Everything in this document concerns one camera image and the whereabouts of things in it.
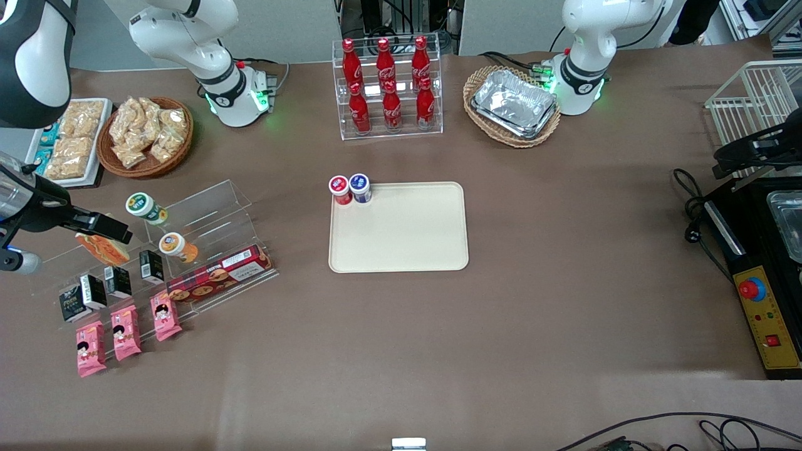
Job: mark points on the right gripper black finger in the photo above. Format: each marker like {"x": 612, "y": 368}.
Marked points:
{"x": 100, "y": 224}

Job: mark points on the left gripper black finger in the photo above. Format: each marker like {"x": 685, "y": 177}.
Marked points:
{"x": 736, "y": 152}
{"x": 733, "y": 169}

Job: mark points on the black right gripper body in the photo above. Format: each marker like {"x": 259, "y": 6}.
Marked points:
{"x": 45, "y": 206}

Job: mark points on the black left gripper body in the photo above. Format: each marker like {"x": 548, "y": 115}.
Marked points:
{"x": 772, "y": 145}

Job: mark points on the triangular sandwich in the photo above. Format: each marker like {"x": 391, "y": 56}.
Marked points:
{"x": 106, "y": 249}

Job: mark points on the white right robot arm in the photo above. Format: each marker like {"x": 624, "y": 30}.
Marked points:
{"x": 188, "y": 44}

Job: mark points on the white rectangular snack tray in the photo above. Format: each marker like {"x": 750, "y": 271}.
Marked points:
{"x": 94, "y": 172}

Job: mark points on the metal tray in machine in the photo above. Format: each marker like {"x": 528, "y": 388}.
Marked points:
{"x": 788, "y": 219}

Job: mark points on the beige plastic tray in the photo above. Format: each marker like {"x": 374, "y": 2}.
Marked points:
{"x": 401, "y": 232}

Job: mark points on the green lidded cup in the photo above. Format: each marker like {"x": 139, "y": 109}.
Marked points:
{"x": 143, "y": 205}

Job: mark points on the wrapped brown snack bars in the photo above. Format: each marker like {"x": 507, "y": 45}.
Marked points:
{"x": 83, "y": 119}
{"x": 69, "y": 158}

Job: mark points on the black sealing machine yellow panel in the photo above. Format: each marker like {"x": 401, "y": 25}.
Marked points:
{"x": 749, "y": 225}

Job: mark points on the small black carton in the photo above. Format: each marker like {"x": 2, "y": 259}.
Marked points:
{"x": 151, "y": 267}
{"x": 94, "y": 291}
{"x": 71, "y": 305}
{"x": 118, "y": 282}

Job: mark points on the clear acrylic stepped display stand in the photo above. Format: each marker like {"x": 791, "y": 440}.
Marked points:
{"x": 213, "y": 213}
{"x": 56, "y": 275}

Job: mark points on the teal snack packet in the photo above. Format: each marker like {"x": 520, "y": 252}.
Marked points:
{"x": 47, "y": 134}

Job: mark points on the clear bagged brown snack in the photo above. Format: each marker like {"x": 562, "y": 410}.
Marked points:
{"x": 130, "y": 155}
{"x": 165, "y": 145}
{"x": 170, "y": 119}
{"x": 127, "y": 119}

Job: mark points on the brown wicker basket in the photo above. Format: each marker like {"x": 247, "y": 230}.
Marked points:
{"x": 150, "y": 168}

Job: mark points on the orange lidded cup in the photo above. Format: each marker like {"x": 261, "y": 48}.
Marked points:
{"x": 175, "y": 245}

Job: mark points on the pink snack packet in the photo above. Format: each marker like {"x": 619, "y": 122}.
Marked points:
{"x": 166, "y": 317}
{"x": 126, "y": 333}
{"x": 91, "y": 351}

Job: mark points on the red emergency stop button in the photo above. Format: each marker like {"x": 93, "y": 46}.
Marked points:
{"x": 752, "y": 289}

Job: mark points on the red cookie box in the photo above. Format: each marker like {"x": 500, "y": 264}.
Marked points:
{"x": 219, "y": 275}

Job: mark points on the stacked aluminium foil trays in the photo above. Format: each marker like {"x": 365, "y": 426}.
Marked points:
{"x": 514, "y": 100}

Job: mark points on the red lidded small jar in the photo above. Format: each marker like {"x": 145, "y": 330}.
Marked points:
{"x": 339, "y": 186}

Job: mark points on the light wicker basket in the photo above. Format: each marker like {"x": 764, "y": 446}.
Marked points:
{"x": 482, "y": 128}

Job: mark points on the blue lidded small jar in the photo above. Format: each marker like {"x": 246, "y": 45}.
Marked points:
{"x": 359, "y": 184}

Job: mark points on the red cola bottle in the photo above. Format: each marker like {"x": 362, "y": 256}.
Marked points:
{"x": 351, "y": 66}
{"x": 420, "y": 61}
{"x": 385, "y": 64}
{"x": 392, "y": 111}
{"x": 359, "y": 113}
{"x": 425, "y": 108}

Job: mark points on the clear acrylic bottle rack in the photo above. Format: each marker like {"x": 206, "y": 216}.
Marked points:
{"x": 404, "y": 134}

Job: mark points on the small white block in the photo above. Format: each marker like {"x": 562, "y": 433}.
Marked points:
{"x": 408, "y": 445}

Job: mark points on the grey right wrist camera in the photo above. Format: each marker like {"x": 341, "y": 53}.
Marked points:
{"x": 22, "y": 262}

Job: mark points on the aluminium frame rack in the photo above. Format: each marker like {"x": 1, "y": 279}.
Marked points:
{"x": 761, "y": 19}

